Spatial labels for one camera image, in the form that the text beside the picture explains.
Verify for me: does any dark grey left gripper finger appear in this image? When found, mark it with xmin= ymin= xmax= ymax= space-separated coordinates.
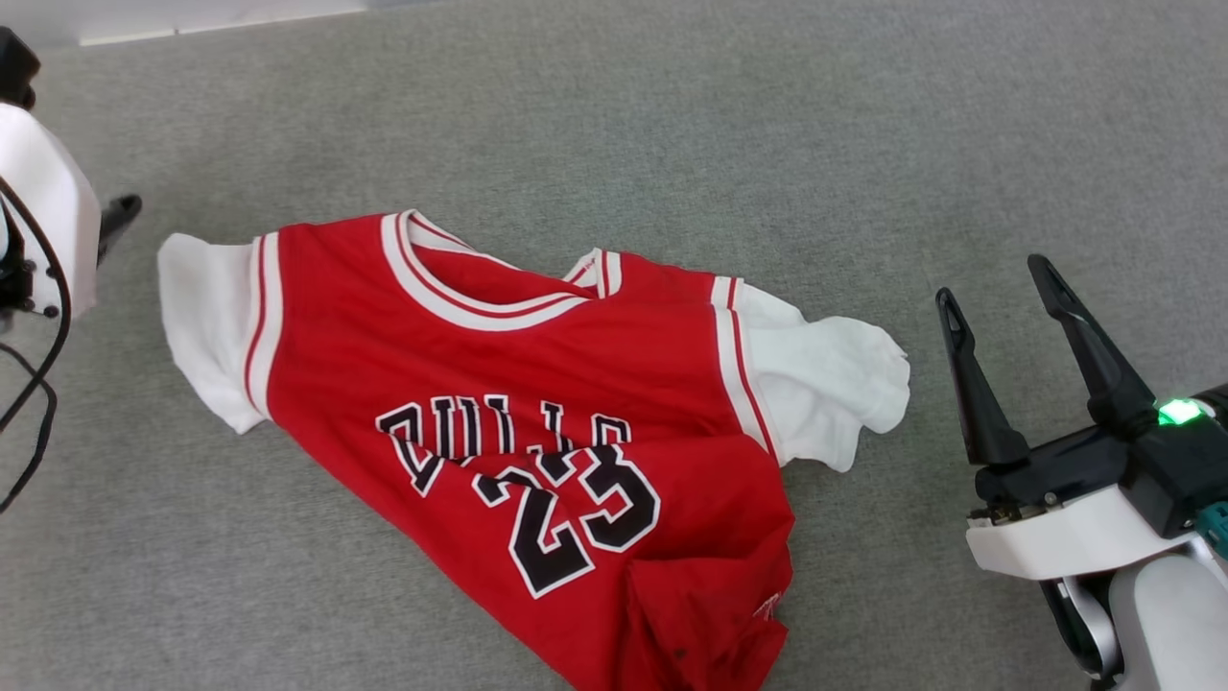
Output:
xmin=98 ymin=194 xmax=144 ymax=267

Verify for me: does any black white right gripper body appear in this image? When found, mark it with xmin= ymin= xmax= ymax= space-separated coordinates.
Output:
xmin=964 ymin=384 xmax=1228 ymax=582

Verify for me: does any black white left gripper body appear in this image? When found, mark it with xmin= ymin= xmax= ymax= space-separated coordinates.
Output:
xmin=0 ymin=27 xmax=103 ymax=320

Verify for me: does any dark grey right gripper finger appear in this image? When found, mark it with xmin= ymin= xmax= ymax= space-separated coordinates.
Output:
xmin=1027 ymin=253 xmax=1157 ymax=434
xmin=936 ymin=287 xmax=1032 ymax=469

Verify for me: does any red white basketball jersey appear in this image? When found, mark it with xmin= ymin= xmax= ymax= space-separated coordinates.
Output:
xmin=156 ymin=209 xmax=912 ymax=691

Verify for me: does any thin black cable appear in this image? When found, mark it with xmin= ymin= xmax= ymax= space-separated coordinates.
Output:
xmin=0 ymin=176 xmax=75 ymax=435
xmin=0 ymin=344 xmax=59 ymax=512

